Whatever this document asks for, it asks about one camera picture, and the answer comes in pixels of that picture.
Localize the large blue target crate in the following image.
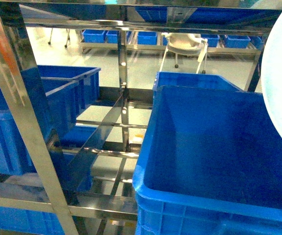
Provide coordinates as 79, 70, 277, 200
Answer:
132, 86, 282, 235

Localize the steel shelf cart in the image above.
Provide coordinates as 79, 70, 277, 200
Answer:
0, 0, 282, 235

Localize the white chair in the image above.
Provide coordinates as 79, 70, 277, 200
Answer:
159, 32, 208, 74

